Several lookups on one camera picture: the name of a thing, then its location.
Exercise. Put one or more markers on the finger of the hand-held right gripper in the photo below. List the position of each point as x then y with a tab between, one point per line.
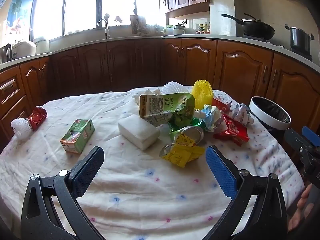
311	136
298	145

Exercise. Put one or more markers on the colourful wrapper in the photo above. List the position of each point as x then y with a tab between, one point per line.
211	117

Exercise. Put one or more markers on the green drink carton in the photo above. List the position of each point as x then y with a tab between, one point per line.
77	136

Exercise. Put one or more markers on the large white foam fruit net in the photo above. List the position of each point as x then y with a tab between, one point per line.
173	88

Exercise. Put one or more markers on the red drink carton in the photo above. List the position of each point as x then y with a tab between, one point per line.
222	103

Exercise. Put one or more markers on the green drink pouch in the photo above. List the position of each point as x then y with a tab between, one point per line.
165	105

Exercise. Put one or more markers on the steel cooking pot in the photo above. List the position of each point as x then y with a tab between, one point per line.
300	38

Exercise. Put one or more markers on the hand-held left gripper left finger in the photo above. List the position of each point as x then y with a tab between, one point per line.
90	170

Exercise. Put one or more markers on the black wok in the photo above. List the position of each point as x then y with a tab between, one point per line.
257	27

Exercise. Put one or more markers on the yellow snack wrapper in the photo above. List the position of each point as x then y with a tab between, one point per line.
182	153

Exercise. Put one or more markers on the blue wall poster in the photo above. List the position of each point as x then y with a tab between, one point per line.
17	10

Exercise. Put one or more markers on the yellow foam fruit net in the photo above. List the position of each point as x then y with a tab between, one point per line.
202	93

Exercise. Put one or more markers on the gas stove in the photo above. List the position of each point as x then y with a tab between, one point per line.
255	38

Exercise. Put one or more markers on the white rice cooker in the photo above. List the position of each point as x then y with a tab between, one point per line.
23	48

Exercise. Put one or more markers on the green foil wrapper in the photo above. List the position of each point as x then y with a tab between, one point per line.
197	124

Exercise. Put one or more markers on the white foam block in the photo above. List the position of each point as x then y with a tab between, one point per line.
138	131

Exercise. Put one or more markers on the red foil wrapper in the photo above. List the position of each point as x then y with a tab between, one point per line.
37	118

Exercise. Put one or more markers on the seasoning bottles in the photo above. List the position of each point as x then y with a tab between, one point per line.
203	28

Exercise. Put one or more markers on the small white foam fruit net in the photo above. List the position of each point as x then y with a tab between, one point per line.
21	130

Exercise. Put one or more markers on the grey kitchen countertop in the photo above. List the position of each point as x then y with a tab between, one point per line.
82	43

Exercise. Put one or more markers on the white trash bin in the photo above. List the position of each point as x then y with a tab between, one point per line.
268	116

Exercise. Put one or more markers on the white container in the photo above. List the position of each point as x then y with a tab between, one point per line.
42	45

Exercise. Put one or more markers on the chrome faucet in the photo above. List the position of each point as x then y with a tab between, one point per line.
106	27

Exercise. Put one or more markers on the white paper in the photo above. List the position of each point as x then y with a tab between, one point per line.
148	92

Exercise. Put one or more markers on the person's right hand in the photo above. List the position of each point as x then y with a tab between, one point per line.
297	212

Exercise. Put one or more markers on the red snack wrapper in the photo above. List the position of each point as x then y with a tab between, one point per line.
231	130

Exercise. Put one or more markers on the kitchen window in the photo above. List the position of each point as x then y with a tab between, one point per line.
80	7

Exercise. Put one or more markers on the printed paper ball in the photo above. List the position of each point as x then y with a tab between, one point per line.
241	115

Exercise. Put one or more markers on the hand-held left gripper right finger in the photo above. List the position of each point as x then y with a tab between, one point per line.
220	172

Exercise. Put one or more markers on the green metal can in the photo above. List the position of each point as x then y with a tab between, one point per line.
191	133

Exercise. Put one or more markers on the wooden base cabinets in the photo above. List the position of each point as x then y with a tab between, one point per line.
125	65

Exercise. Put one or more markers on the dark electric kettle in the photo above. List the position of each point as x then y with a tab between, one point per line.
5	53

